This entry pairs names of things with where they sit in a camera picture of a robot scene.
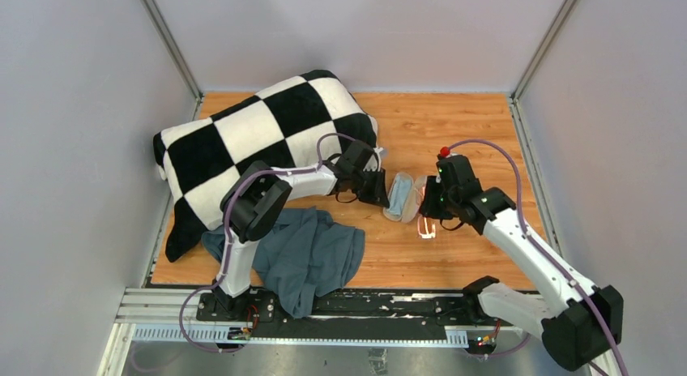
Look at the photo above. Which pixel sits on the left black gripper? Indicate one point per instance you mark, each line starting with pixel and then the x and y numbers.
pixel 378 194

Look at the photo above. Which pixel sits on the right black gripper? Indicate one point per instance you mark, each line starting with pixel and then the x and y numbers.
pixel 429 207

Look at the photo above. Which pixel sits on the light blue cleaning cloth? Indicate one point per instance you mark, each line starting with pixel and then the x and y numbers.
pixel 400 189

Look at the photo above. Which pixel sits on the orange sunglasses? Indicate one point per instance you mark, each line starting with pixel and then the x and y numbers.
pixel 425 227

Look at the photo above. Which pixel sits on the pink glasses case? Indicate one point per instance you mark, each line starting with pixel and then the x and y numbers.
pixel 410 208

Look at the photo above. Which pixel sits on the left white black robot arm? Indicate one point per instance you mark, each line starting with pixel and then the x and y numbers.
pixel 253 204

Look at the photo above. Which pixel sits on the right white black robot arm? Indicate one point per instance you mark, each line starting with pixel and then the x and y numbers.
pixel 575 319

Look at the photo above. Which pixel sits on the black white checkered pillow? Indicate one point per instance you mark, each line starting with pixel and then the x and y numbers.
pixel 287 125

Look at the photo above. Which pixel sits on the grey blue crumpled garment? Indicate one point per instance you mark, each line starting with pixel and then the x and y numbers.
pixel 305 255

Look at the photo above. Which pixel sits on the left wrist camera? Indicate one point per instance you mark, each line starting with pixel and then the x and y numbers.
pixel 375 162

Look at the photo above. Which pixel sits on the black mounting base plate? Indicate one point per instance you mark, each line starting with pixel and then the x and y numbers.
pixel 353 314

